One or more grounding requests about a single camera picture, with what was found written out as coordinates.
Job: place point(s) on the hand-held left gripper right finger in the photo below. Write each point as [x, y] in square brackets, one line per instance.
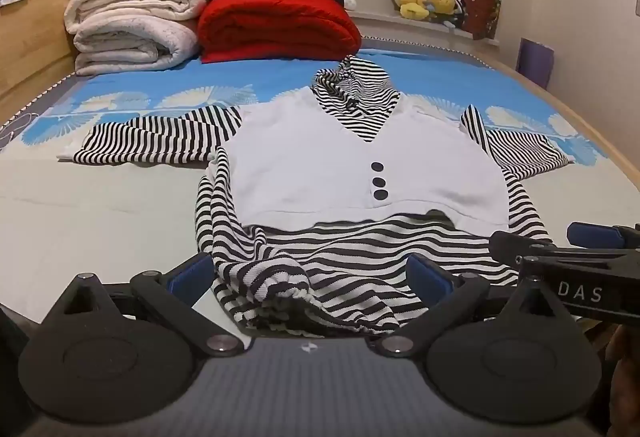
[430, 278]

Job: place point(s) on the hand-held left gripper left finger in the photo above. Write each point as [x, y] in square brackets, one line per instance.
[192, 274]

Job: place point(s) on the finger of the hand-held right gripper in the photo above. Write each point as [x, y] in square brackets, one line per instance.
[515, 244]
[587, 233]

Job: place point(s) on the striped and white hooded top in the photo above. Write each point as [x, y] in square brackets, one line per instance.
[310, 167]

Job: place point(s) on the person's right hand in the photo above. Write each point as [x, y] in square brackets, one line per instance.
[625, 367]

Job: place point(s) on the purple box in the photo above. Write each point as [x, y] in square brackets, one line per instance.
[535, 63]

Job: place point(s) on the dark red cushion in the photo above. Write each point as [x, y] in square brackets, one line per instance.
[482, 9]

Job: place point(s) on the white window sill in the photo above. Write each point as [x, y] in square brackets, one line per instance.
[380, 24]

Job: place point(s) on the folded red blanket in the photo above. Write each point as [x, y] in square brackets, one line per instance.
[280, 24]

